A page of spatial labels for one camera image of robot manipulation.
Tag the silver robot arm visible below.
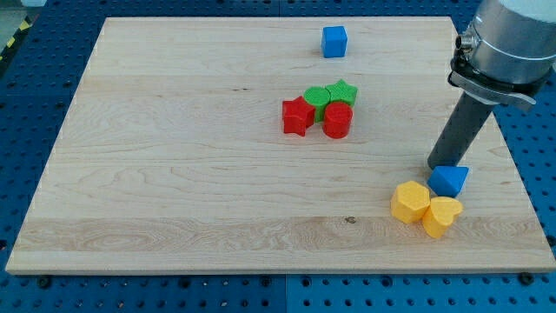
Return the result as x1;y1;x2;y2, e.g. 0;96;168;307
448;0;555;111

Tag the blue cube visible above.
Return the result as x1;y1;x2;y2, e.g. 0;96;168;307
321;26;348;58

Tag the red star block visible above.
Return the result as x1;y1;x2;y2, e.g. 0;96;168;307
282;96;315;137

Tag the green cylinder block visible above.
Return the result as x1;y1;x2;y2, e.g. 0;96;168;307
303;86;330;123

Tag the red cylinder block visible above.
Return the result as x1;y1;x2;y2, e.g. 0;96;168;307
322;102;354;139

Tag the green star block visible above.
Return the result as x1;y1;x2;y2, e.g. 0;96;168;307
325;79;358;107

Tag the light wooden board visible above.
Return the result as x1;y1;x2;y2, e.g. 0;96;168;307
6;17;555;275

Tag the yellow hexagon block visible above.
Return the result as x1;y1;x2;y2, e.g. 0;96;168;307
390;181;430;223

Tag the blue triangular block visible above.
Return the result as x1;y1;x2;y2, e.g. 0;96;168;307
427;165;469;197

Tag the yellow heart block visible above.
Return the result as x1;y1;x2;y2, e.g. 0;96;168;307
422;196;464;238

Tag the dark grey pointer rod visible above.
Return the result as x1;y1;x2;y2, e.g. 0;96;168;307
427;93;493;170

